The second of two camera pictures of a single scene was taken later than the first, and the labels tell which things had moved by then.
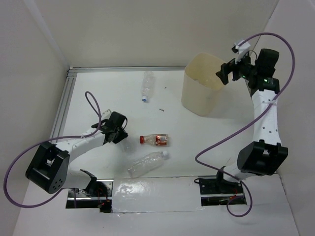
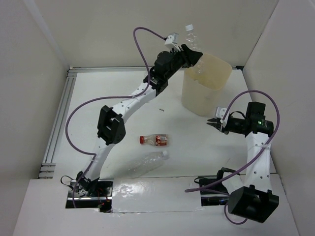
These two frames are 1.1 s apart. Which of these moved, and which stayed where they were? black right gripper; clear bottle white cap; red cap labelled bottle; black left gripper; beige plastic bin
Moved: black left gripper; clear bottle white cap; black right gripper
Stayed: red cap labelled bottle; beige plastic bin
